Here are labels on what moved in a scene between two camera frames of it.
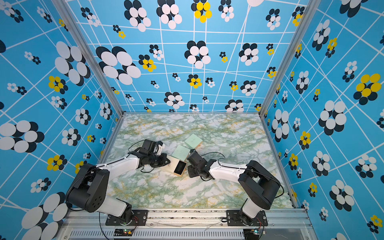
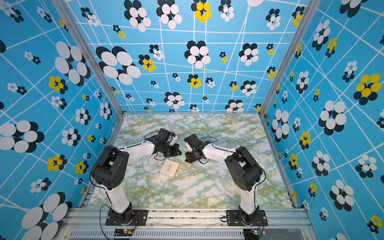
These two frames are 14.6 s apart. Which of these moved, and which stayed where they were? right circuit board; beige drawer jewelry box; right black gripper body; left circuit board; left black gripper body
Moved: beige drawer jewelry box; right black gripper body; left black gripper body
Stayed: right circuit board; left circuit board
